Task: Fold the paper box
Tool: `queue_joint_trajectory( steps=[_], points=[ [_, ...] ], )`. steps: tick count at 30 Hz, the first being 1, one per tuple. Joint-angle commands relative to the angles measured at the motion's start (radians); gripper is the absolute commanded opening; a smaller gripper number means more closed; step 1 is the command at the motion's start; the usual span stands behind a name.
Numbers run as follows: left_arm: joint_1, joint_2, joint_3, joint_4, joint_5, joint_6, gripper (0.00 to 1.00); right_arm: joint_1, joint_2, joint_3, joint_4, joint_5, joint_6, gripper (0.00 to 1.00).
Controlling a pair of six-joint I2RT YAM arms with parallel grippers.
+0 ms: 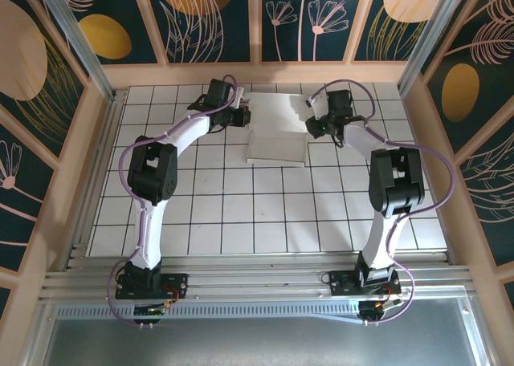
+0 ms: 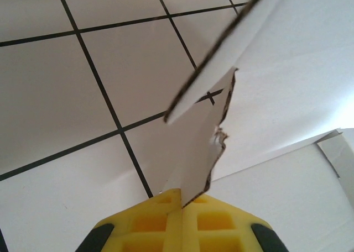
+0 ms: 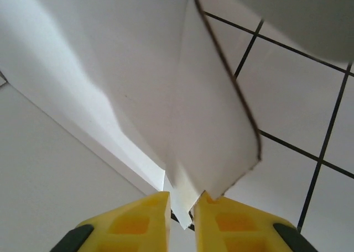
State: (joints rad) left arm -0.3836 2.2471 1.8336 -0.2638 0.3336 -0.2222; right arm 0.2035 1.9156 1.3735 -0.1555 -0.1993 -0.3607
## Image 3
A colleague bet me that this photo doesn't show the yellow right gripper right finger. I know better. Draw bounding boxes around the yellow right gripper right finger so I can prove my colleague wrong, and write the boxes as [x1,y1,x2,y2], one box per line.
[193,190,319,252]

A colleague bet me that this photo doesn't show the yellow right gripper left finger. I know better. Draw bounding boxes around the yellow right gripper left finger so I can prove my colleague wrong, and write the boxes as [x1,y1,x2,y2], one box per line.
[51,191,171,252]

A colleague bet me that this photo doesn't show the white paper box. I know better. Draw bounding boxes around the white paper box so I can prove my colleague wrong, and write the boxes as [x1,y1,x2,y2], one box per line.
[0,0,354,252]

